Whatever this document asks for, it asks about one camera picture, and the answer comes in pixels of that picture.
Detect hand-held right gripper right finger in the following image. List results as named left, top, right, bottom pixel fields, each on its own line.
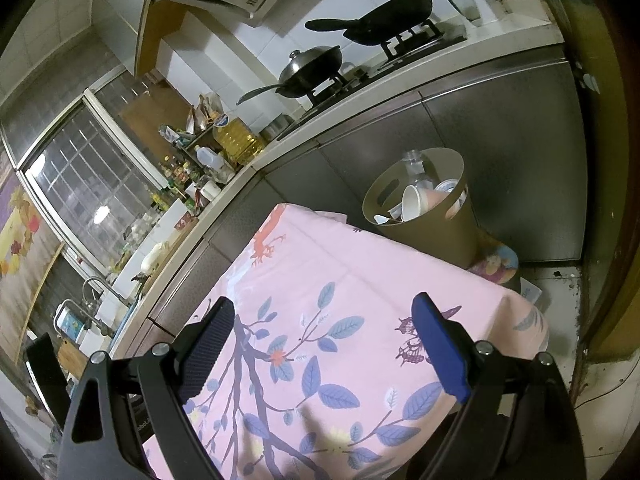
left=407, top=292, right=586, bottom=480

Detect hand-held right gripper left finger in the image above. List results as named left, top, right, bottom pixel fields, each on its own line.
left=57, top=296, right=236, bottom=480

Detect beige trash bin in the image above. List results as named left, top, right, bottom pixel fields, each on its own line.
left=362, top=147, right=483, bottom=271

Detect wooden cutting board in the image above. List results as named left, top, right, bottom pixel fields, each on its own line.
left=56, top=342, right=88, bottom=378

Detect blue white container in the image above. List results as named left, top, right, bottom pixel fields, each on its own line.
left=54, top=300, right=86, bottom=343

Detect steel faucet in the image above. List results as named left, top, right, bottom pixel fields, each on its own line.
left=82, top=276, right=121, bottom=311

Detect printed round stool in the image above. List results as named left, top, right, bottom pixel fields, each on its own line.
left=467, top=242, right=521, bottom=291

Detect white radish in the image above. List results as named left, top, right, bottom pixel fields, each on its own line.
left=141, top=242, right=171, bottom=270

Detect pink floral tablecloth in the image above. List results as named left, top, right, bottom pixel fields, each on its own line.
left=142, top=202, right=551, bottom=480

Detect row of condiment bottles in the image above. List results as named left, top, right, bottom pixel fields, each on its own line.
left=150, top=152, right=211, bottom=216

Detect white plastic jug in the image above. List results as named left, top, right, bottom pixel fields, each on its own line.
left=195, top=146, right=223, bottom=171

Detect barred window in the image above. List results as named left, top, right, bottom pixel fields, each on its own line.
left=20, top=105, right=166, bottom=271

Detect yellow cooking oil bottle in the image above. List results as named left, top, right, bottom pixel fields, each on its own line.
left=212, top=115, right=266, bottom=166

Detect stainless kitchen cabinet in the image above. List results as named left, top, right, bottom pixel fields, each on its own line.
left=107, top=55, right=588, bottom=356

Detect steel bowl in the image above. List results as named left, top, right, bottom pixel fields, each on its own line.
left=260, top=115, right=295, bottom=142

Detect crumpled food bags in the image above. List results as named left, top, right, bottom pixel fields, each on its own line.
left=186, top=92, right=226, bottom=133

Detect wooden cabinet door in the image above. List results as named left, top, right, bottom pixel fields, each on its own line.
left=122, top=82, right=193, bottom=133

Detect black gas stove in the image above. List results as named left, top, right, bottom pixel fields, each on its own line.
left=275, top=20, right=468, bottom=141

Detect lidded steel wok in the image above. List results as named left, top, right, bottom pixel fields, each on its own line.
left=236, top=46, right=346, bottom=106

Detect black wok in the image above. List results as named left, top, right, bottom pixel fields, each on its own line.
left=305, top=0, right=433, bottom=46

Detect printed wall poster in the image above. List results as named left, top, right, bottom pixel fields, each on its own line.
left=0, top=180, right=63, bottom=361

